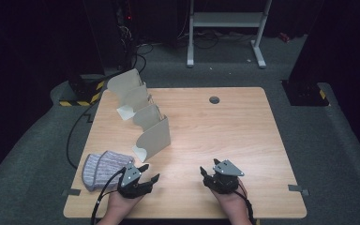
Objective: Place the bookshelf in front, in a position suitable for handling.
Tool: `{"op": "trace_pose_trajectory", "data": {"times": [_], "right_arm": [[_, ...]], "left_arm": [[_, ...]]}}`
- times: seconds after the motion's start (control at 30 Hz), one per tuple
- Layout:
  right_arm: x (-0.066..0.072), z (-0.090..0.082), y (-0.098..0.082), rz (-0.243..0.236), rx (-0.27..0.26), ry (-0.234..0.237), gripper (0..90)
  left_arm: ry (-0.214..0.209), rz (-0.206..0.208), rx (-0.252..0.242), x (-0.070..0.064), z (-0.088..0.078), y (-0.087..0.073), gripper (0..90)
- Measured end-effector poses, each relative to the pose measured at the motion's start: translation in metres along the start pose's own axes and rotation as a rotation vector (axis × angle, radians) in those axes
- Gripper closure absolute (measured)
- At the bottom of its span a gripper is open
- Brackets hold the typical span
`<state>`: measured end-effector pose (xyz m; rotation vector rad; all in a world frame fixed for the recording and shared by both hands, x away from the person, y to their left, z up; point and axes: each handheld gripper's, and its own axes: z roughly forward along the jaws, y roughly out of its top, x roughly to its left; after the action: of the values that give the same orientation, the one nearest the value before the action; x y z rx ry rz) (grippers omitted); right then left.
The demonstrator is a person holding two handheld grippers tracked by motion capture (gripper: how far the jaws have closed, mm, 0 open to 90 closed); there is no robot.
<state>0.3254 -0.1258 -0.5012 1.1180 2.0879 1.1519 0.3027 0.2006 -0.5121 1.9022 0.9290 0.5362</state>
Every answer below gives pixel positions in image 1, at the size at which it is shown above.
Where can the small red floor object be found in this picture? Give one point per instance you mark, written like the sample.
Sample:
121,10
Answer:
283,37

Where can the white metal stand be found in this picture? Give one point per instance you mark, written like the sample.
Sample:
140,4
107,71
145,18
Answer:
228,19

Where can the expandable metal book rack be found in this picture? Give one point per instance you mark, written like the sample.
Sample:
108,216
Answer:
156,137

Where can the grey round table grommet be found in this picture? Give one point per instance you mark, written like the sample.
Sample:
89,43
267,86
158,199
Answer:
214,100

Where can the person's right hand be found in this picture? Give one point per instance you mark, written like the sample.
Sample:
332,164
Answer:
231,200

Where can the grey tape strip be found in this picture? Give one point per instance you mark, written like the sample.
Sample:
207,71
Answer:
297,188
72,192

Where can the striped towel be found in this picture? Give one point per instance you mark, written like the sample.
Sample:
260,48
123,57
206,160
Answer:
106,168

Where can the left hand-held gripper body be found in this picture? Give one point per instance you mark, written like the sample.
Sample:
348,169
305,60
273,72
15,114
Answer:
130,181

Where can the person's left hand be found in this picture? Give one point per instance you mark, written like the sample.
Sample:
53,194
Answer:
122,203

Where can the black hazard-striped base block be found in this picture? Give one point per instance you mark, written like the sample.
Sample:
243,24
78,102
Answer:
306,92
86,90

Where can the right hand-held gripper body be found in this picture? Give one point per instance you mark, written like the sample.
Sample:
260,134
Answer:
223,178

